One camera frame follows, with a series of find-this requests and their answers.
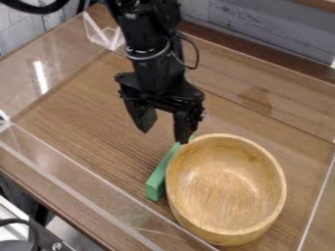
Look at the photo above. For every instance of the brown wooden bowl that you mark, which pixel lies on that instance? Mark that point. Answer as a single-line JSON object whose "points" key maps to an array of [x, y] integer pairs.
{"points": [[226, 188]]}

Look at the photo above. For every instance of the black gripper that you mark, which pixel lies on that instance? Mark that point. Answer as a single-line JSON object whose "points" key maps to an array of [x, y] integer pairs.
{"points": [[157, 86]]}

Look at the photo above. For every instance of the green rectangular block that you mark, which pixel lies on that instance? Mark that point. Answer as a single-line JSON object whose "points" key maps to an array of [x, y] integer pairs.
{"points": [[156, 183]]}

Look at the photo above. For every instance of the clear acrylic corner bracket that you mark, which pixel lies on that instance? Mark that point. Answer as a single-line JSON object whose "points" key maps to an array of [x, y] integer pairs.
{"points": [[108, 37]]}

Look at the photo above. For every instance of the clear acrylic barrier walls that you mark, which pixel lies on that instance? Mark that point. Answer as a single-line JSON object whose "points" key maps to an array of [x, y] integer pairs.
{"points": [[73, 151]]}

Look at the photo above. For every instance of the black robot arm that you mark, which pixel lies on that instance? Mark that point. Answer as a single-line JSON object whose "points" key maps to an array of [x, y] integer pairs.
{"points": [[149, 22]]}

